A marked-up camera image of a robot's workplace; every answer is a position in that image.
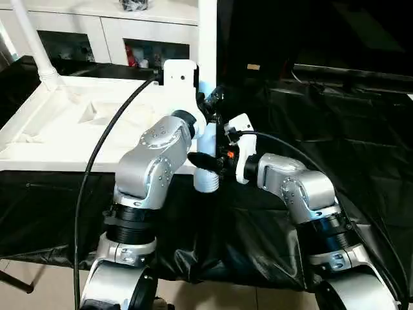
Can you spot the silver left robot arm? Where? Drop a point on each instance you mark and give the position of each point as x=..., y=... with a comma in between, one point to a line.
x=151, y=155

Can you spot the black table mat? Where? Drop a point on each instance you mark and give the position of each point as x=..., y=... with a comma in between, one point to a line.
x=322, y=145

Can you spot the white board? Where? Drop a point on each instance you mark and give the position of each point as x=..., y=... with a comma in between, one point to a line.
x=410, y=98

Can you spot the red item in cabinet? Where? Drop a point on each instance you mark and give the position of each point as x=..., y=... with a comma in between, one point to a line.
x=129, y=56

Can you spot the black folding table frame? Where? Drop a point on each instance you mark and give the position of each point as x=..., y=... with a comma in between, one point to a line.
x=16, y=281

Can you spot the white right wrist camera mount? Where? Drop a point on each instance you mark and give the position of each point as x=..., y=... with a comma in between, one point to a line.
x=246, y=145

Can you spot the white plastic table top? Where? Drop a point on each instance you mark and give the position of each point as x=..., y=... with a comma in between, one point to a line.
x=48, y=145

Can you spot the small tan label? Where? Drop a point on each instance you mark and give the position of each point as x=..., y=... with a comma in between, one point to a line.
x=253, y=66

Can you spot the white glass-door cabinet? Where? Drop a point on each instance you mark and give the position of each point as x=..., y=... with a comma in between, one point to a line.
x=96, y=29

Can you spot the white plastic table leg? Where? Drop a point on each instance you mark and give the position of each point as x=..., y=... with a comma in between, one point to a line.
x=32, y=38
x=208, y=48

